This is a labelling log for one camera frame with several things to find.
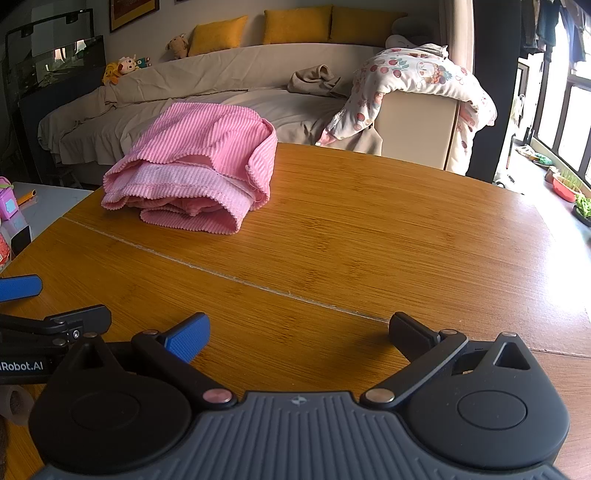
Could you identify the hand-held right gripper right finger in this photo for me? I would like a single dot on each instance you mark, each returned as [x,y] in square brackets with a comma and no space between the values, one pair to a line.
[410,335]

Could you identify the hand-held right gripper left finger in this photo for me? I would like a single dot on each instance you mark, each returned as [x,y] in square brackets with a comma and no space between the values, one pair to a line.
[190,338]

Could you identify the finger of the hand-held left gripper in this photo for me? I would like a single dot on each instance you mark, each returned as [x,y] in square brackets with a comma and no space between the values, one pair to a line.
[87,318]
[21,287]

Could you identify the pink ribbed garment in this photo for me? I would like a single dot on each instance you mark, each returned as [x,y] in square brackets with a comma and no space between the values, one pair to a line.
[198,134]

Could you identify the hanging clothes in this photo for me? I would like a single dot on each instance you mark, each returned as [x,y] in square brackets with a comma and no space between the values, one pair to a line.
[549,23]

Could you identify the red can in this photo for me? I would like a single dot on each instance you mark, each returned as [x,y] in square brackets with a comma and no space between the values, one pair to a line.
[3,254]

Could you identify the grey tape roll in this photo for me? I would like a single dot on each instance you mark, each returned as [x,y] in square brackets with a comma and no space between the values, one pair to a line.
[16,406]

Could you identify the pink toy box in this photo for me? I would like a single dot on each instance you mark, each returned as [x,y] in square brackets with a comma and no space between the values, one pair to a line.
[8,201]

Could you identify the wooden table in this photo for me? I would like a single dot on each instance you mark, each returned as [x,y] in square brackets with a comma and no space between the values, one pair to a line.
[369,230]

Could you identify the brown pot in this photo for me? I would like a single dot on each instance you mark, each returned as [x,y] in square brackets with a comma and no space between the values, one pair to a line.
[551,174]

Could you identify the red basin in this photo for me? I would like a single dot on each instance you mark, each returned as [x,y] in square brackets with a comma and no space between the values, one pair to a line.
[567,189]

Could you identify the green plant tray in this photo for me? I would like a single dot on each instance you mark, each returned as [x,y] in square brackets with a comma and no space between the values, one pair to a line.
[584,210]

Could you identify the green slippers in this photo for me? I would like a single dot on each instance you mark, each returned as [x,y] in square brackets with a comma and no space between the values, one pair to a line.
[533,156]

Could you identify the glass fish tank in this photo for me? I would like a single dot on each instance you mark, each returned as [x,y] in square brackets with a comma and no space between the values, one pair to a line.
[51,55]

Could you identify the yellow plush toy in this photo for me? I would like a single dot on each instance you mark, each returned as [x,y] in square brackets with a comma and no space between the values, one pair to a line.
[122,69]

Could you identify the beige covered sofa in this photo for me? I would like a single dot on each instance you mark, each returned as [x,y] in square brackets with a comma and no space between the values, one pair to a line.
[184,83]

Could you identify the floral blanket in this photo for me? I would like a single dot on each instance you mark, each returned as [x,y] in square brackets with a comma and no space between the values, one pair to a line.
[415,78]

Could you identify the crumpled beige cloth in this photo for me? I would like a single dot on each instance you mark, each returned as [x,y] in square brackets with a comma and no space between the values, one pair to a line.
[318,81]

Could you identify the dark curtain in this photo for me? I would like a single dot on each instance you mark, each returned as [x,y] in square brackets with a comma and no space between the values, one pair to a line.
[494,69]

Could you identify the beige plush toy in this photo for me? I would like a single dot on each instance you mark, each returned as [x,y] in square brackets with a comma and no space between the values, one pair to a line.
[178,47]

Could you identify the white pillow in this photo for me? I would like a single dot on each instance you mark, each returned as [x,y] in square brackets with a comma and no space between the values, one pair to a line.
[408,41]

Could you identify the black window frame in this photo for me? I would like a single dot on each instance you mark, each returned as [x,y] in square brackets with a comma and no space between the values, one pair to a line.
[561,115]

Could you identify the framed wall picture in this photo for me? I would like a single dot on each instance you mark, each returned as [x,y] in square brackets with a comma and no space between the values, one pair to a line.
[134,14]

